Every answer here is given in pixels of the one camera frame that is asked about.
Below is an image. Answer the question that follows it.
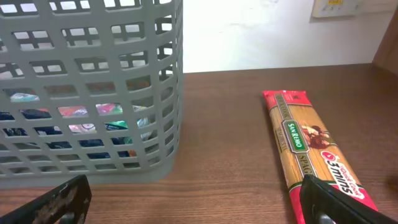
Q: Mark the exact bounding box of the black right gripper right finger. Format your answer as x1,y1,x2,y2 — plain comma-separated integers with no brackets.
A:
300,175,397,224

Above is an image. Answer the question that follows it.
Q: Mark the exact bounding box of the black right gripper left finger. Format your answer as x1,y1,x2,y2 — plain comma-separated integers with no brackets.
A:
1,175,92,224

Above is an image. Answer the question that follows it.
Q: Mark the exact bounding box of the red spaghetti packet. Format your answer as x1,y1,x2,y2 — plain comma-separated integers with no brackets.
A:
262,90,376,223

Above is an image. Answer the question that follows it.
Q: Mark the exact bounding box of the blue tissue multipack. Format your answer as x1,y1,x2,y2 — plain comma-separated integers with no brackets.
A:
1,93,155,159

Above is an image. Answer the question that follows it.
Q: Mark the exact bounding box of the grey plastic slotted basket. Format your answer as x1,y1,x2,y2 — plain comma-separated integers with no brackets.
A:
1,0,183,189

